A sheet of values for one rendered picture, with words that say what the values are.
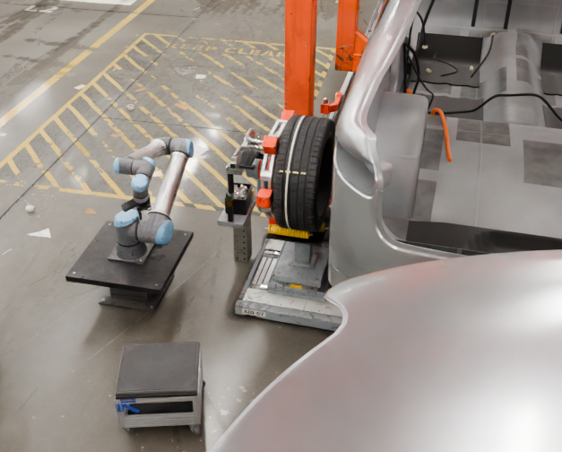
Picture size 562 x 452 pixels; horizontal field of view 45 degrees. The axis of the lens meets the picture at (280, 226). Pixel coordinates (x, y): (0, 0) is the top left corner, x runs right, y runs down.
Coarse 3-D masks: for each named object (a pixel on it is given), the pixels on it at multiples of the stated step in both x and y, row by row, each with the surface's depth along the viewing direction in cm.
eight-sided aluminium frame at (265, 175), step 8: (280, 120) 394; (272, 128) 386; (280, 128) 386; (280, 136) 382; (264, 160) 376; (272, 160) 375; (264, 168) 375; (272, 168) 375; (264, 176) 374; (272, 176) 376; (264, 184) 380; (264, 208) 386; (272, 208) 388; (272, 216) 401
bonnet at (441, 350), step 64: (512, 256) 79; (384, 320) 75; (448, 320) 73; (512, 320) 72; (320, 384) 73; (384, 384) 72; (448, 384) 70; (512, 384) 69; (256, 448) 72; (320, 448) 70; (384, 448) 69; (448, 448) 68; (512, 448) 67
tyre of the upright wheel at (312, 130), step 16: (288, 128) 375; (304, 128) 374; (320, 128) 374; (288, 144) 370; (304, 144) 369; (320, 144) 367; (288, 160) 367; (304, 160) 366; (320, 160) 367; (304, 176) 365; (288, 192) 369; (304, 192) 368; (288, 208) 375; (304, 208) 373; (304, 224) 383; (320, 224) 402
